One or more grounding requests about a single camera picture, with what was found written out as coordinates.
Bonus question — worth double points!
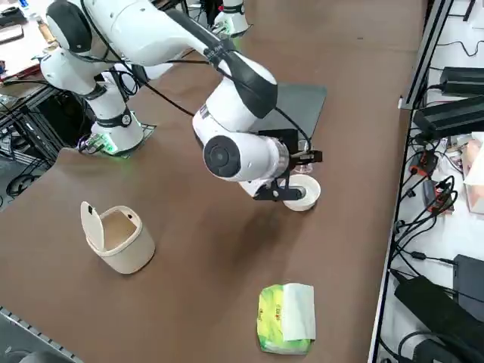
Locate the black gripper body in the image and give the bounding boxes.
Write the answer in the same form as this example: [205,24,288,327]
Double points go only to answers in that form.
[259,128,303,179]

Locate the clear glass measuring cup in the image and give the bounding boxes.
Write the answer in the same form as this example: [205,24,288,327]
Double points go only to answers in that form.
[293,161,315,178]

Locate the white round bowl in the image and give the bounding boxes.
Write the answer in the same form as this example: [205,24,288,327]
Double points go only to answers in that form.
[282,175,322,213]

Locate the dark grey square tray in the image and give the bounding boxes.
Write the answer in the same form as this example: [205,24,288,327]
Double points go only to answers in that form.
[260,82,328,143]

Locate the red and black power strip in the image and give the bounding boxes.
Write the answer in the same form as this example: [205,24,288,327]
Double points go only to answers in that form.
[410,150,439,177]

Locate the green tissue pack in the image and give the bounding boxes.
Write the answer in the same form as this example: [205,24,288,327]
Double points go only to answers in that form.
[258,281,317,356]

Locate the white cardboard box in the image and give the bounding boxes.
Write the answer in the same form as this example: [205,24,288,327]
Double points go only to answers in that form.
[463,132,484,215]

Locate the beige trash can with lid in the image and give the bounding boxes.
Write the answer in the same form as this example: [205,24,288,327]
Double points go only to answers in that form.
[79,200,156,275]

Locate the white side bench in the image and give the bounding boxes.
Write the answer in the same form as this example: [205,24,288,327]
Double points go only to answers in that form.
[372,0,484,363]

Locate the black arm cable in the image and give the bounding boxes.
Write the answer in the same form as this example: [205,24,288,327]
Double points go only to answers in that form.
[79,0,315,156]

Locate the aluminium frame post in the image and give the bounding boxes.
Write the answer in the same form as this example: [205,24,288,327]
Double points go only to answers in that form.
[399,0,455,111]

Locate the aluminium table edge rail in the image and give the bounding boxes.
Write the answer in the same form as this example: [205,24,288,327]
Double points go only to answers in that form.
[0,305,82,363]

